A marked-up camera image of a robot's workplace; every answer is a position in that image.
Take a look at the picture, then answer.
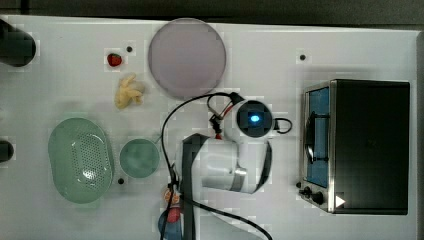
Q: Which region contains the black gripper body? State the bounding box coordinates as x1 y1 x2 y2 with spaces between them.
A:
208 103 233 134

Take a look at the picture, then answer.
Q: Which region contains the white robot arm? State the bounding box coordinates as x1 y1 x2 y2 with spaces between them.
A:
176 100 274 240

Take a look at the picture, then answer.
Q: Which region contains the green oval strainer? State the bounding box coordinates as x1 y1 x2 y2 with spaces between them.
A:
48 118 114 204

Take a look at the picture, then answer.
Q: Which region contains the pink round plate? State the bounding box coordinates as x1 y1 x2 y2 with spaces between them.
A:
148 18 226 99

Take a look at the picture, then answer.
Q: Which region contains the green round bowl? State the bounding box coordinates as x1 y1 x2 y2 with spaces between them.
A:
119 139 160 178

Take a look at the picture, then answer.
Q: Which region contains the yellow banana peel toy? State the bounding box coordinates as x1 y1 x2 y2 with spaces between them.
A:
114 74 145 109

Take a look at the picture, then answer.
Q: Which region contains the red strawberry toy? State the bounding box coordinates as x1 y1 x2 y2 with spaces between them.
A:
107 53 122 67

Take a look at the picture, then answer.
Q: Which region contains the black toaster oven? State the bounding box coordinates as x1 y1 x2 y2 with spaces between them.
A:
296 79 410 215

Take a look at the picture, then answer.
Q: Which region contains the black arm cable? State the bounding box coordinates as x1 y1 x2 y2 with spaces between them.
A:
159 92 274 240

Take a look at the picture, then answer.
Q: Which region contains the large black cylinder post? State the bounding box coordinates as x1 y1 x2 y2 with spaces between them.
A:
0 20 37 67

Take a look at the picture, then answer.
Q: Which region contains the small black cylinder post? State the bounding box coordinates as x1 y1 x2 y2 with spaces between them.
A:
0 140 14 162

